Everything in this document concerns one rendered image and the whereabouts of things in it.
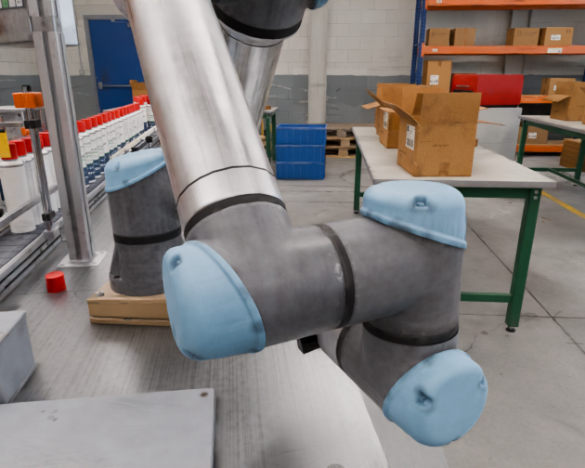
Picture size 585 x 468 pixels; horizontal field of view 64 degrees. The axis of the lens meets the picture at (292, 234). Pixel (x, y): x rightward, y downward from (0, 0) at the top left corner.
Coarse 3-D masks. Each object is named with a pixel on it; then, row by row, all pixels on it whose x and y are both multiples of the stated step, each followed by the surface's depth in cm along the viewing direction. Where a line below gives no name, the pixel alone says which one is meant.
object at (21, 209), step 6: (54, 186) 119; (36, 198) 108; (24, 204) 103; (30, 204) 104; (12, 210) 98; (18, 210) 99; (24, 210) 102; (6, 216) 94; (12, 216) 96; (18, 216) 98; (0, 222) 91; (6, 222) 94; (0, 228) 91
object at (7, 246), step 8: (104, 176) 170; (96, 184) 158; (88, 192) 147; (56, 216) 122; (8, 232) 110; (32, 232) 110; (40, 232) 110; (0, 240) 105; (8, 240) 105; (16, 240) 105; (24, 240) 105; (32, 240) 106; (0, 248) 100; (8, 248) 100; (16, 248) 100; (0, 256) 96; (8, 256) 96; (0, 264) 92
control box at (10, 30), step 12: (24, 0) 88; (60, 0) 94; (0, 12) 92; (12, 12) 91; (24, 12) 89; (60, 12) 94; (72, 12) 96; (0, 24) 93; (12, 24) 92; (24, 24) 90; (72, 24) 97; (0, 36) 94; (12, 36) 93; (24, 36) 91; (72, 36) 97
